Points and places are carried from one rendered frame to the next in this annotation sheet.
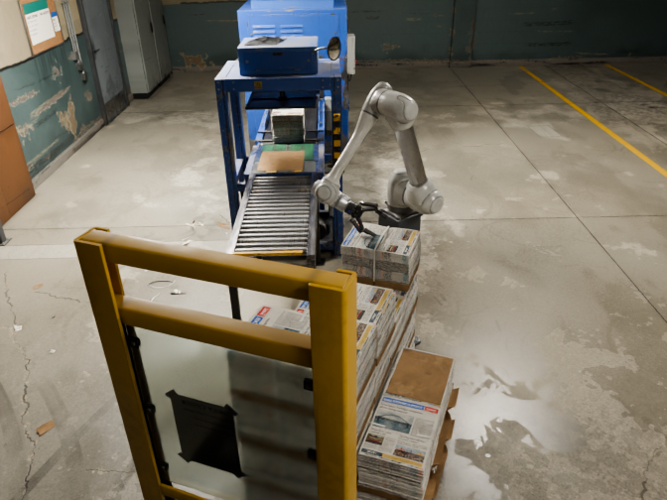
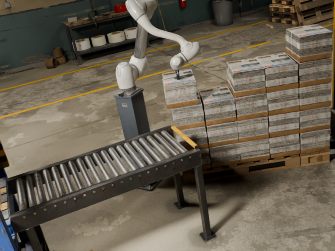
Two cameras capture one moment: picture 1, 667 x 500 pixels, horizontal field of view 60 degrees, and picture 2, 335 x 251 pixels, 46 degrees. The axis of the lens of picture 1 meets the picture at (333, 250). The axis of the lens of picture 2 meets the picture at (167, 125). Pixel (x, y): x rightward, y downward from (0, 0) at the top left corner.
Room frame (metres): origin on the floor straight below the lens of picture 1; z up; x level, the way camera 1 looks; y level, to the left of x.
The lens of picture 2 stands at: (4.05, 2.93, 2.18)
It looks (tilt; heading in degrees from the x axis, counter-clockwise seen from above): 25 degrees down; 251
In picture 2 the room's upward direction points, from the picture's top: 10 degrees counter-clockwise
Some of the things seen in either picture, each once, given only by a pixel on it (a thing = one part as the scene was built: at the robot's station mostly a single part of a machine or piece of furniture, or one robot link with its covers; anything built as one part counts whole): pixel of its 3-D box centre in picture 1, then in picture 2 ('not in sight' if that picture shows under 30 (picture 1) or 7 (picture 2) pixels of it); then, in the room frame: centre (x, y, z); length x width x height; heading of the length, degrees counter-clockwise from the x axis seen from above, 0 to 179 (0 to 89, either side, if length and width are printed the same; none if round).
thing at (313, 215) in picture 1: (313, 214); (96, 157); (3.71, 0.14, 0.74); 1.34 x 0.05 x 0.12; 0
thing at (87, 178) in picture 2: (279, 203); (85, 173); (3.85, 0.39, 0.77); 0.47 x 0.05 x 0.05; 90
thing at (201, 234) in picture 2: not in sight; (207, 235); (3.07, 0.64, 0.01); 0.14 x 0.13 x 0.01; 90
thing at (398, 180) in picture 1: (402, 187); (125, 74); (3.20, -0.42, 1.17); 0.18 x 0.16 x 0.22; 35
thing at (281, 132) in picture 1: (289, 122); not in sight; (5.30, 0.39, 0.93); 0.38 x 0.30 x 0.26; 0
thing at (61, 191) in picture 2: (281, 192); (58, 182); (4.04, 0.39, 0.77); 0.47 x 0.05 x 0.05; 90
